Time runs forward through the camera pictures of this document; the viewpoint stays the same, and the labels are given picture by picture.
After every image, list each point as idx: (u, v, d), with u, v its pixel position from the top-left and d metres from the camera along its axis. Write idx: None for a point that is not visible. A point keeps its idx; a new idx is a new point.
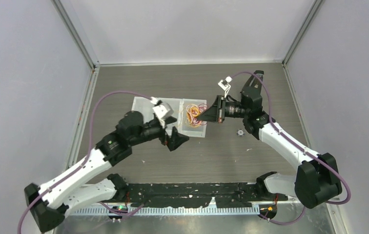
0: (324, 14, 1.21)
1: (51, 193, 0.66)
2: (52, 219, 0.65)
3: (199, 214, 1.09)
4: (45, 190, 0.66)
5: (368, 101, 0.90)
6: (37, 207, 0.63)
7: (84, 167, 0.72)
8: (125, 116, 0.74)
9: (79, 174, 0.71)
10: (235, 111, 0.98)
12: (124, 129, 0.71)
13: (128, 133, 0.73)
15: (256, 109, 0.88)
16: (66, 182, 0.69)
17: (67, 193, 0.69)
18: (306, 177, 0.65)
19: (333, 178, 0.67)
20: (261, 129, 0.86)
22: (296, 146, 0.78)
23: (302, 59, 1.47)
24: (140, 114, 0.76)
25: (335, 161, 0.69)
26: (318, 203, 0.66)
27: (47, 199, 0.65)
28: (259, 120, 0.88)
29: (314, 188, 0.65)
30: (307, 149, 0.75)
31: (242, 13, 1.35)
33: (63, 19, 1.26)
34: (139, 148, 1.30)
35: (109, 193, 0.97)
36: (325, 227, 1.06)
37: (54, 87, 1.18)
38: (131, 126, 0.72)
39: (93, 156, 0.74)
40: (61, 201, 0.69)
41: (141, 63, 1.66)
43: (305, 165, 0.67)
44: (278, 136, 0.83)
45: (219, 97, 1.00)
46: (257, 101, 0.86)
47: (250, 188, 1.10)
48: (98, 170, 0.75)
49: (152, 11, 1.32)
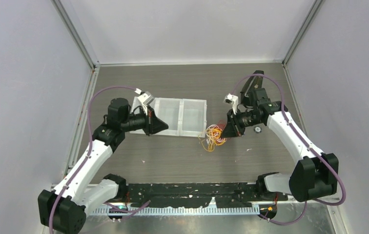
0: (324, 14, 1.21)
1: (69, 188, 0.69)
2: (76, 216, 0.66)
3: (199, 214, 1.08)
4: (63, 187, 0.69)
5: (367, 101, 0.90)
6: (61, 205, 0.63)
7: (90, 157, 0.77)
8: (111, 103, 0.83)
9: (89, 164, 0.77)
10: (248, 120, 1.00)
12: (116, 112, 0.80)
13: (119, 117, 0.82)
15: (264, 99, 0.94)
16: (79, 175, 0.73)
17: (83, 185, 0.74)
18: (304, 172, 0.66)
19: (330, 177, 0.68)
20: (271, 116, 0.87)
22: (301, 140, 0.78)
23: (301, 59, 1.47)
24: (123, 99, 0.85)
25: (338, 163, 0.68)
26: (309, 198, 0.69)
27: (68, 194, 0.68)
28: (270, 105, 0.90)
29: (308, 184, 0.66)
30: (312, 145, 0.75)
31: (241, 13, 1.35)
33: (63, 20, 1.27)
34: (139, 148, 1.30)
35: (112, 189, 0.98)
36: (325, 227, 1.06)
37: (54, 87, 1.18)
38: (120, 108, 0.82)
39: (95, 146, 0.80)
40: (80, 194, 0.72)
41: (141, 63, 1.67)
43: (305, 161, 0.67)
44: (287, 126, 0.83)
45: (229, 114, 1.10)
46: (261, 90, 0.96)
47: (250, 188, 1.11)
48: (102, 158, 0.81)
49: (153, 12, 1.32)
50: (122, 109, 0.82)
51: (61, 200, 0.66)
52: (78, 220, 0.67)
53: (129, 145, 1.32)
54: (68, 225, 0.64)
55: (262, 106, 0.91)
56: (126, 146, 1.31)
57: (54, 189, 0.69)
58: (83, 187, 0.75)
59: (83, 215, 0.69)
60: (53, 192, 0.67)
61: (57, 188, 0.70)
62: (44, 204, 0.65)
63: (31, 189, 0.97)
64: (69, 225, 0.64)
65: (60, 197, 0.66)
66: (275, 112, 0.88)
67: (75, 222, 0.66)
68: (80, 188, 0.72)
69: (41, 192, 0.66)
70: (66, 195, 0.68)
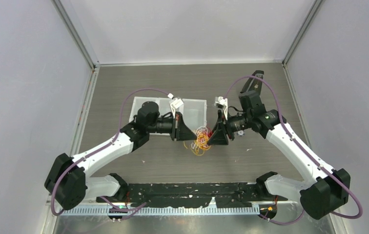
0: (324, 14, 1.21)
1: (84, 162, 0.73)
2: (78, 192, 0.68)
3: (199, 214, 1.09)
4: (81, 158, 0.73)
5: (368, 101, 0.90)
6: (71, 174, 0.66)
7: (113, 144, 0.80)
8: (142, 106, 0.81)
9: (108, 149, 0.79)
10: (241, 125, 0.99)
12: (145, 116, 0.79)
13: (146, 120, 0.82)
15: (259, 107, 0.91)
16: (98, 155, 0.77)
17: (97, 165, 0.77)
18: (319, 194, 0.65)
19: (343, 192, 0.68)
20: (271, 130, 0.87)
22: (310, 158, 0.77)
23: (301, 59, 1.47)
24: (155, 104, 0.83)
25: (350, 178, 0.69)
26: (325, 214, 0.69)
27: (83, 165, 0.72)
28: (267, 117, 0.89)
29: (324, 204, 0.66)
30: (322, 164, 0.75)
31: (241, 13, 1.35)
33: (63, 20, 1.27)
34: (138, 148, 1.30)
35: (112, 187, 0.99)
36: (325, 227, 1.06)
37: (54, 87, 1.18)
38: (148, 114, 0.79)
39: (121, 137, 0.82)
40: (92, 171, 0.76)
41: (141, 63, 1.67)
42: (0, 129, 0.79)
43: (318, 182, 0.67)
44: (291, 142, 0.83)
45: (219, 122, 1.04)
46: (255, 96, 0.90)
47: (250, 188, 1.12)
48: (122, 151, 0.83)
49: (153, 12, 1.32)
50: (151, 114, 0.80)
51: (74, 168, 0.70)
52: (77, 196, 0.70)
53: None
54: (68, 196, 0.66)
55: (259, 118, 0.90)
56: None
57: (72, 157, 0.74)
58: (95, 167, 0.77)
59: (82, 193, 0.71)
60: (70, 159, 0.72)
61: (75, 156, 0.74)
62: (58, 167, 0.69)
63: (31, 189, 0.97)
64: (68, 195, 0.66)
65: (74, 165, 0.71)
66: (274, 126, 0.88)
67: (74, 197, 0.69)
68: (94, 166, 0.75)
69: (60, 155, 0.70)
70: (81, 166, 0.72)
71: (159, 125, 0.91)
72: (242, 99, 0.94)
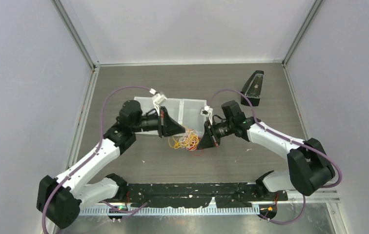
0: (324, 15, 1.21)
1: (70, 180, 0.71)
2: (71, 209, 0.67)
3: (199, 214, 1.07)
4: (66, 177, 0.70)
5: (367, 101, 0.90)
6: (59, 194, 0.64)
7: (97, 154, 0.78)
8: (123, 107, 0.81)
9: (93, 161, 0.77)
10: (225, 131, 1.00)
12: (127, 116, 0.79)
13: (130, 120, 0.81)
15: (239, 114, 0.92)
16: (83, 168, 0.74)
17: (84, 179, 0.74)
18: (297, 163, 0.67)
19: (323, 162, 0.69)
20: (248, 129, 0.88)
22: (281, 137, 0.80)
23: (301, 59, 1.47)
24: (136, 104, 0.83)
25: (320, 144, 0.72)
26: (314, 190, 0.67)
27: (69, 185, 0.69)
28: (244, 122, 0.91)
29: (308, 174, 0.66)
30: (292, 138, 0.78)
31: (241, 13, 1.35)
33: (63, 20, 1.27)
34: (138, 149, 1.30)
35: (112, 189, 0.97)
36: (325, 227, 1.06)
37: (54, 87, 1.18)
38: (130, 113, 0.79)
39: (105, 144, 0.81)
40: (80, 187, 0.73)
41: (141, 63, 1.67)
42: (0, 129, 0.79)
43: (292, 151, 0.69)
44: (265, 133, 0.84)
45: (205, 125, 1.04)
46: (235, 106, 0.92)
47: (250, 188, 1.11)
48: (109, 157, 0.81)
49: (152, 12, 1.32)
50: (133, 113, 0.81)
51: (61, 188, 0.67)
52: (72, 213, 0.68)
53: None
54: (61, 214, 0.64)
55: (239, 125, 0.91)
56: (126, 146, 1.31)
57: (57, 177, 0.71)
58: (84, 182, 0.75)
59: (76, 210, 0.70)
60: (55, 180, 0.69)
61: (59, 176, 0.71)
62: (44, 190, 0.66)
63: (31, 188, 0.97)
64: (60, 216, 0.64)
65: (60, 186, 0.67)
66: (248, 127, 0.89)
67: (69, 214, 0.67)
68: (81, 182, 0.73)
69: (44, 178, 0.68)
70: (67, 185, 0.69)
71: (144, 124, 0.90)
72: (224, 108, 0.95)
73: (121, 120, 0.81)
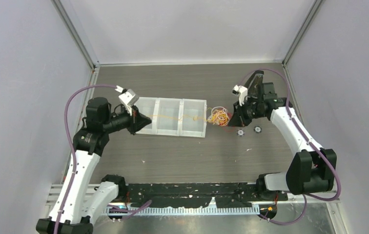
0: (324, 15, 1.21)
1: (65, 212, 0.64)
2: (83, 231, 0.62)
3: (199, 214, 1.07)
4: (58, 212, 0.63)
5: (368, 101, 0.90)
6: (62, 229, 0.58)
7: (77, 173, 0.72)
8: (88, 103, 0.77)
9: (77, 183, 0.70)
10: (252, 113, 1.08)
12: (95, 111, 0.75)
13: (98, 115, 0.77)
15: (271, 93, 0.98)
16: (71, 196, 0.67)
17: (78, 204, 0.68)
18: (301, 165, 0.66)
19: (327, 174, 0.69)
20: (275, 110, 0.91)
22: (301, 134, 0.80)
23: (301, 59, 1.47)
24: (102, 99, 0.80)
25: (336, 157, 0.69)
26: (303, 192, 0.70)
27: (66, 218, 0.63)
28: (276, 100, 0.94)
29: (305, 178, 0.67)
30: (312, 140, 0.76)
31: (241, 13, 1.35)
33: (64, 19, 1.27)
34: (139, 148, 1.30)
35: (113, 191, 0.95)
36: (325, 227, 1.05)
37: (54, 87, 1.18)
38: (98, 107, 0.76)
39: (79, 159, 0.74)
40: (78, 213, 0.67)
41: (141, 63, 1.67)
42: None
43: (302, 153, 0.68)
44: (289, 121, 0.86)
45: (235, 105, 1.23)
46: (270, 86, 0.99)
47: (250, 188, 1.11)
48: (91, 169, 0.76)
49: (153, 12, 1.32)
50: (102, 107, 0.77)
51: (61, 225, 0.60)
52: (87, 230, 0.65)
53: (129, 145, 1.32)
54: None
55: (267, 100, 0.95)
56: (126, 146, 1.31)
57: (50, 216, 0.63)
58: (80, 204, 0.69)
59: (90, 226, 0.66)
60: (50, 220, 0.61)
61: (51, 214, 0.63)
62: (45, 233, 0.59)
63: (31, 188, 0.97)
64: None
65: (59, 224, 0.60)
66: (278, 107, 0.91)
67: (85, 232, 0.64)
68: (77, 208, 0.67)
69: (36, 227, 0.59)
70: (64, 220, 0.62)
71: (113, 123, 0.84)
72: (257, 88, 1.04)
73: (89, 118, 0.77)
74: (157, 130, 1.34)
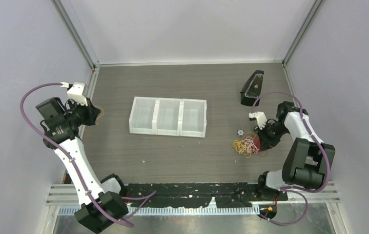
0: (324, 15, 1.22)
1: (92, 190, 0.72)
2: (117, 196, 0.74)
3: (199, 214, 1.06)
4: (87, 192, 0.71)
5: (367, 101, 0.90)
6: (103, 200, 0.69)
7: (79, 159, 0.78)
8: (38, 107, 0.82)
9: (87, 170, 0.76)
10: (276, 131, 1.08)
12: (50, 105, 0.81)
13: (54, 109, 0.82)
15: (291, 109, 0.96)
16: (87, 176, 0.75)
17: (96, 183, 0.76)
18: (298, 150, 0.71)
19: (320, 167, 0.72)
20: (289, 112, 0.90)
22: (307, 129, 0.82)
23: (301, 59, 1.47)
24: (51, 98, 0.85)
25: (333, 153, 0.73)
26: (291, 182, 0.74)
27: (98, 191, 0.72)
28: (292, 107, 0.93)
29: (300, 165, 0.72)
30: (315, 134, 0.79)
31: (241, 13, 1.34)
33: (63, 19, 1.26)
34: (138, 148, 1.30)
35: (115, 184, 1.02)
36: (325, 227, 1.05)
37: (54, 87, 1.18)
38: (51, 101, 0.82)
39: (69, 148, 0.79)
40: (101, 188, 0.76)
41: (141, 63, 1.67)
42: (0, 128, 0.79)
43: (301, 139, 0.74)
44: (299, 120, 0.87)
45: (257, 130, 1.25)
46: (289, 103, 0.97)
47: (250, 188, 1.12)
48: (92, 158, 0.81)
49: (152, 11, 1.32)
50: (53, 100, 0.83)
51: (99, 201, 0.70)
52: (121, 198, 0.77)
53: (129, 144, 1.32)
54: (119, 206, 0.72)
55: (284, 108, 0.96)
56: (126, 146, 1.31)
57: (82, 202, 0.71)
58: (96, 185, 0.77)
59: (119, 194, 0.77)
60: (86, 204, 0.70)
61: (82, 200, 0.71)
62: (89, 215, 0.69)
63: (31, 188, 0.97)
64: (120, 207, 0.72)
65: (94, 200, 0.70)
66: (293, 111, 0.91)
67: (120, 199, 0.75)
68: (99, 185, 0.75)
69: (77, 215, 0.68)
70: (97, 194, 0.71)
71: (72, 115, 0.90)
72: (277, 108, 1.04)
73: (47, 116, 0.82)
74: (157, 130, 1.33)
